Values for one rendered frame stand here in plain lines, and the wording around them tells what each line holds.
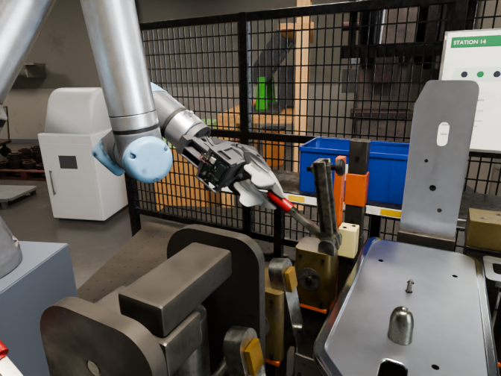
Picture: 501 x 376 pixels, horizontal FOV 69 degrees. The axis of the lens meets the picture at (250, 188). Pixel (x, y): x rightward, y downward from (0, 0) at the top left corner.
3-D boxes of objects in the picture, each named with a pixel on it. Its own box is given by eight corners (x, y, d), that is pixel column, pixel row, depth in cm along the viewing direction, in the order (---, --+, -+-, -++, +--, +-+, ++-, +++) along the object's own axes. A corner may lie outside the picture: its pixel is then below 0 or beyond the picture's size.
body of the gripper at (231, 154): (217, 197, 67) (171, 158, 70) (239, 184, 74) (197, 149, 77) (235, 165, 63) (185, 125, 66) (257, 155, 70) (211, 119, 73)
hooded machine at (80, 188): (104, 227, 338) (82, 89, 300) (52, 224, 347) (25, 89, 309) (136, 204, 397) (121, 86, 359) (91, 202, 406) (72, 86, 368)
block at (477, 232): (483, 371, 83) (516, 226, 72) (444, 359, 87) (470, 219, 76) (481, 348, 90) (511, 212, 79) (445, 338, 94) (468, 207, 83)
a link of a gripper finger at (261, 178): (272, 207, 64) (231, 178, 66) (285, 196, 69) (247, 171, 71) (279, 192, 63) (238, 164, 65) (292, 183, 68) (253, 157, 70)
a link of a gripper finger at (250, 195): (256, 226, 67) (221, 192, 68) (271, 215, 72) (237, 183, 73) (266, 215, 65) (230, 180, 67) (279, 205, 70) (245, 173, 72)
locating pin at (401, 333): (409, 357, 50) (415, 317, 48) (385, 349, 52) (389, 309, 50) (411, 342, 53) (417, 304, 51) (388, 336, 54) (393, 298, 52)
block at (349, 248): (344, 380, 81) (355, 230, 70) (329, 374, 83) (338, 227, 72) (347, 369, 84) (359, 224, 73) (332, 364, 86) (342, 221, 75)
